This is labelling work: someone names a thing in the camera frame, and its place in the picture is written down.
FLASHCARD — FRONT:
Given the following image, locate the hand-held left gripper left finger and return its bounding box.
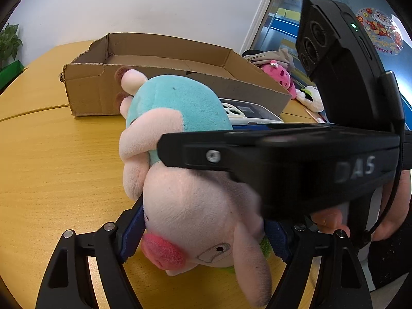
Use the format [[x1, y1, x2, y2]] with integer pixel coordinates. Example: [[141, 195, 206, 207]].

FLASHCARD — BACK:
[[35, 196, 149, 309]]

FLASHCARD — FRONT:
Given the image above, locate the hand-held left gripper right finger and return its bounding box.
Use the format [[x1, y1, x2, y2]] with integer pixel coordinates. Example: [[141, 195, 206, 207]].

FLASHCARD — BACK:
[[264, 219, 374, 309]]

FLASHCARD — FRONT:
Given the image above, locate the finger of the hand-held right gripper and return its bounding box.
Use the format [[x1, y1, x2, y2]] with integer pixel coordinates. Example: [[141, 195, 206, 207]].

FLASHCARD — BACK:
[[157, 130, 255, 181], [225, 123, 342, 133]]

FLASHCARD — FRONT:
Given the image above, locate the white electronic device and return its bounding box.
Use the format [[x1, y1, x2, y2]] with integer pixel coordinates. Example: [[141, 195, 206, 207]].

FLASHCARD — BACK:
[[219, 97, 284, 126]]

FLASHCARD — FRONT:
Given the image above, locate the pink pig plush toy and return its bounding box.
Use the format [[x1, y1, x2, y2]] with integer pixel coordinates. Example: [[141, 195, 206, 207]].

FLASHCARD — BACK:
[[115, 66, 274, 308]]

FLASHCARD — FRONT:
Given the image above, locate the brown cardboard box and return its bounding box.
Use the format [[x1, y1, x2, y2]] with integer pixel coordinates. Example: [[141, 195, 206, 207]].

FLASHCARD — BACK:
[[59, 32, 292, 118]]

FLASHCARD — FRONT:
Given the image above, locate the person's right forearm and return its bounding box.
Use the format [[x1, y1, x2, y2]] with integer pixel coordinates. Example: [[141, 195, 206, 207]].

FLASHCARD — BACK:
[[367, 219, 412, 293]]

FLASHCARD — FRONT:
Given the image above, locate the person's right hand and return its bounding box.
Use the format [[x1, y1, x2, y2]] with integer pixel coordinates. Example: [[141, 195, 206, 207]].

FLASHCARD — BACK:
[[313, 174, 412, 242]]

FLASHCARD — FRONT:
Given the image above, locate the wooden pencil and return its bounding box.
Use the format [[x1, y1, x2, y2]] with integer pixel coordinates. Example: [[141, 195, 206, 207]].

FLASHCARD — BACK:
[[303, 108, 322, 123]]

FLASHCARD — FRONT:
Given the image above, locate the white plush toy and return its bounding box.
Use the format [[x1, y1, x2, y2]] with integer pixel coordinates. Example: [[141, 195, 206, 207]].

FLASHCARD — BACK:
[[296, 85, 325, 113]]

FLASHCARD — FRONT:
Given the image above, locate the pink spotted plush toy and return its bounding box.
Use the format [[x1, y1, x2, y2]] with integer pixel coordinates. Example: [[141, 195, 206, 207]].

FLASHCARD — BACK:
[[259, 61, 298, 100]]

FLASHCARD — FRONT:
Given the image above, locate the green box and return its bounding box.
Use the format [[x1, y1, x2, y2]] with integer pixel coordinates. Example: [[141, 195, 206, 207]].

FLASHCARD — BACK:
[[0, 61, 24, 92]]

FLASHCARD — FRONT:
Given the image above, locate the green potted plant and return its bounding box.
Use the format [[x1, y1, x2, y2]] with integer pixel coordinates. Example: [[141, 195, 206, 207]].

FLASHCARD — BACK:
[[0, 24, 23, 68]]

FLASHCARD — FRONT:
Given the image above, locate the round red wall sticker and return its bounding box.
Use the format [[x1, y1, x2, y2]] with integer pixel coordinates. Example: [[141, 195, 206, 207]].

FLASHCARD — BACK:
[[356, 6, 404, 57]]

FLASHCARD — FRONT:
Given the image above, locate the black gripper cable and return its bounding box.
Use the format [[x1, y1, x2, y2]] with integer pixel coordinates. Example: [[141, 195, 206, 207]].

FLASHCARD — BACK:
[[360, 70, 407, 243]]

